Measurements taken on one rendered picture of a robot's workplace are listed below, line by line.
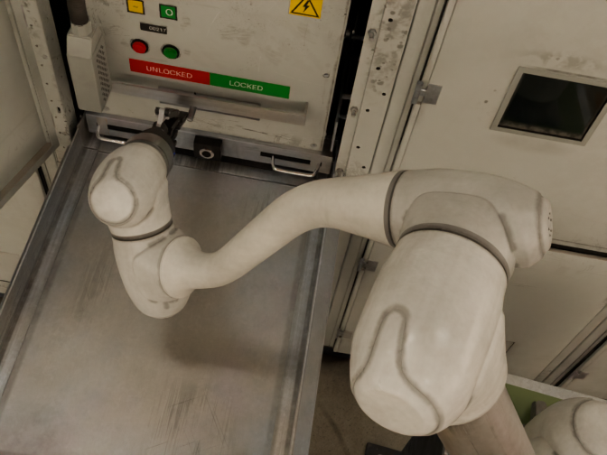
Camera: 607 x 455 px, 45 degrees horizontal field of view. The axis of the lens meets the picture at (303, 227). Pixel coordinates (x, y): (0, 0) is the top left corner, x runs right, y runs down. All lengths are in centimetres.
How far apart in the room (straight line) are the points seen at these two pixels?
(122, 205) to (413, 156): 62
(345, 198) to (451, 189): 14
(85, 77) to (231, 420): 68
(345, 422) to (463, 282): 156
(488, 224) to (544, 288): 108
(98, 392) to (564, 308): 116
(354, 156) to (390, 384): 86
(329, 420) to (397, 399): 156
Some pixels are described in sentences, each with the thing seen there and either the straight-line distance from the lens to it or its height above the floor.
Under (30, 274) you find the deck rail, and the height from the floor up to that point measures 86.
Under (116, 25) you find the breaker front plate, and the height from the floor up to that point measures 118.
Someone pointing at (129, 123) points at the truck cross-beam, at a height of 92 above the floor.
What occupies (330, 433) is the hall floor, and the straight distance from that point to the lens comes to 227.
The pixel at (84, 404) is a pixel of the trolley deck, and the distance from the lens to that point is 140.
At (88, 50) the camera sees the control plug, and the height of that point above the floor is 121.
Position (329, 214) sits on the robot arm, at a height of 138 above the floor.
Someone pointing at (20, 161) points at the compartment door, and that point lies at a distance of 168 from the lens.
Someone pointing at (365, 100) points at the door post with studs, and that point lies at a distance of 140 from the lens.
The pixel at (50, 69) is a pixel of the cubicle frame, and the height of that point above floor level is 108.
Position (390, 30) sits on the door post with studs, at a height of 132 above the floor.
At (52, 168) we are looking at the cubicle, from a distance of 181.
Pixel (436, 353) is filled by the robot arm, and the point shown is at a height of 151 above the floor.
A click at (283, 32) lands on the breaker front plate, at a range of 137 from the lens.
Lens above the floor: 215
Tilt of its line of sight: 56 degrees down
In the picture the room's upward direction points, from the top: 10 degrees clockwise
